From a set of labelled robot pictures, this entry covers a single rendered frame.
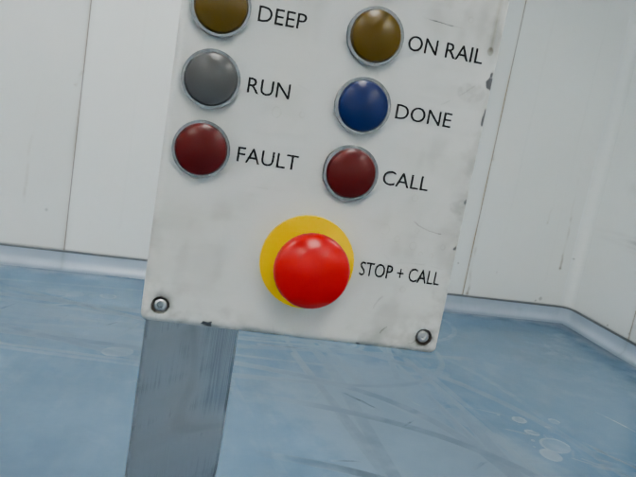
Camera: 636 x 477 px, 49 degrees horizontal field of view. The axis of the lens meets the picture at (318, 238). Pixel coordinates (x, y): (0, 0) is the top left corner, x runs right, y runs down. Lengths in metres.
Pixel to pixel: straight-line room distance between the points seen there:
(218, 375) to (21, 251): 3.62
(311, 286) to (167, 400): 0.16
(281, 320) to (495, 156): 4.03
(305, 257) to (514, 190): 4.14
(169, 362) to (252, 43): 0.21
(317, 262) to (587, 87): 4.34
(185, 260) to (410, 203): 0.13
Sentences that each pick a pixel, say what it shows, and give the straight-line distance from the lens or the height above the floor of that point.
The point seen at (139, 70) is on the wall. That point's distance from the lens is 3.90.
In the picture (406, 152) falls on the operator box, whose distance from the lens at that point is 0.39.
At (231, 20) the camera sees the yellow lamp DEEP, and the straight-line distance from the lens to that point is 0.37.
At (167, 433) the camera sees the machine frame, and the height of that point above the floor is 0.85.
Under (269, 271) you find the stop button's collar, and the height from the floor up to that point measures 0.99.
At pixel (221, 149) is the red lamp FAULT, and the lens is 0.37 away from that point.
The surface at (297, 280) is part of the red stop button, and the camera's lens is 0.36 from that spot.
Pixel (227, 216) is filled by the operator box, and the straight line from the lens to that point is 0.38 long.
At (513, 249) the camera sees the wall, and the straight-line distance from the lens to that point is 4.56.
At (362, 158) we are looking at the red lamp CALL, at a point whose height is 1.05.
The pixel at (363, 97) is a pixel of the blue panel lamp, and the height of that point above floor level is 1.09.
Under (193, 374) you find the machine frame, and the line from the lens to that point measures 0.47.
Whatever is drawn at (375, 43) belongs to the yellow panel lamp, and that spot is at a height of 1.11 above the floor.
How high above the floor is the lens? 1.08
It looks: 10 degrees down
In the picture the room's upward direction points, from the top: 10 degrees clockwise
